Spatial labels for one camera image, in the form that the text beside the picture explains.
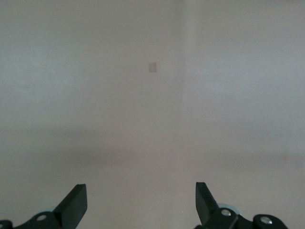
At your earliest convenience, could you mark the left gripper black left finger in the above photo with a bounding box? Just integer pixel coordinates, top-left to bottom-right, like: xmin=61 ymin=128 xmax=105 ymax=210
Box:
xmin=0 ymin=183 xmax=88 ymax=229

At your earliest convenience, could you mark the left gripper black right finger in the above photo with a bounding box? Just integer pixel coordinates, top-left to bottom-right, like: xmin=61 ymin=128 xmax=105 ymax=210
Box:
xmin=194 ymin=182 xmax=290 ymax=229

